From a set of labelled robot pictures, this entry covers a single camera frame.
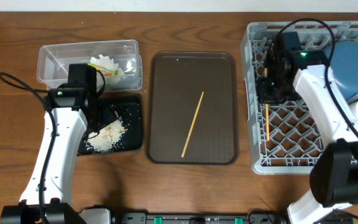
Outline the white rice pile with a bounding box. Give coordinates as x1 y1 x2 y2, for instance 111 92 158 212
85 119 127 153

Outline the clear plastic waste bin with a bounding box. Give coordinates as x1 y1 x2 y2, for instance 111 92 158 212
37 40 142 91

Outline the wooden chopstick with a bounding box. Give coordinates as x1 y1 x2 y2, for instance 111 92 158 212
181 91 204 158
264 67 270 141

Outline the dark blue plate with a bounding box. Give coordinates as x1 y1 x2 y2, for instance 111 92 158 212
331 41 358 100

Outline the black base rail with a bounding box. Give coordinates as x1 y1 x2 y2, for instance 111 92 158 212
79 205 354 224

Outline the yellow snack wrapper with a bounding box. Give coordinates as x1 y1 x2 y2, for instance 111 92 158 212
88 63 118 76

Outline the white tissue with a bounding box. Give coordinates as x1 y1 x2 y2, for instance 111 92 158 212
89 54 125 85

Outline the grey dishwasher rack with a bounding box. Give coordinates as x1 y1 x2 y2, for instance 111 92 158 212
240 21 358 175

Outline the black waste tray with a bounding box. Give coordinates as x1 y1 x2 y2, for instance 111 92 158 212
77 95 143 156

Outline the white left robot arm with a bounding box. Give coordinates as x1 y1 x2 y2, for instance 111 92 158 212
0 63 117 223

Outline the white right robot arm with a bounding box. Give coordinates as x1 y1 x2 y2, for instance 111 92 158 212
257 32 358 223

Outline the brown serving tray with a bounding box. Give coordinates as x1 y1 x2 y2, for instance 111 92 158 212
146 52 239 165

